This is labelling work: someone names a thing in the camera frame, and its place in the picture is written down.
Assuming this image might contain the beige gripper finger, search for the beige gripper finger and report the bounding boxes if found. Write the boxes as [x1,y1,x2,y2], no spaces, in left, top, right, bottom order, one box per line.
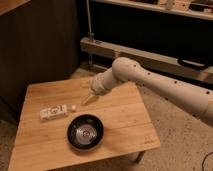
[88,96,98,104]
[81,94,93,105]

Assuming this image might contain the clear plastic bottle white cap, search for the clear plastic bottle white cap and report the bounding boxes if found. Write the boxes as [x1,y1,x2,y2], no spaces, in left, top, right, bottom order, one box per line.
[39,105,77,121]

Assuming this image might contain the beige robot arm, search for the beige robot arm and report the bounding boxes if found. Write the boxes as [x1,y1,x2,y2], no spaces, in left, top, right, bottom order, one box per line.
[82,57,213,127]

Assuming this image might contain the black ceramic bowl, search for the black ceramic bowl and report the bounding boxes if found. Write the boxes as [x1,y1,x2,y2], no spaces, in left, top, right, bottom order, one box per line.
[67,114,104,150]

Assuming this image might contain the metal pole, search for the metal pole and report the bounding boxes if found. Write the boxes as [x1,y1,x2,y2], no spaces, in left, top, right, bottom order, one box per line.
[86,0,94,41]

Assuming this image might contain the light wooden table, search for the light wooden table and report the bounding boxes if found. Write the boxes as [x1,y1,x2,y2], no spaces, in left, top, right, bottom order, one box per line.
[8,78,160,171]

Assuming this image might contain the long wooden shelf beam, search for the long wooden shelf beam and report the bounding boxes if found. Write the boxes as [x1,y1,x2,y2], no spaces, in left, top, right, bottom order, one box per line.
[80,37,213,84]

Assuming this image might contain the upper wooden shelf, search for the upper wooden shelf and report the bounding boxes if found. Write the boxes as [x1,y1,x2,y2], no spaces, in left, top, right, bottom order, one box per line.
[93,0,213,21]

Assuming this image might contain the black handle on shelf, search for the black handle on shelf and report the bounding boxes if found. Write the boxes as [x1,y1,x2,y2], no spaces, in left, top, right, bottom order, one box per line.
[177,59,209,71]

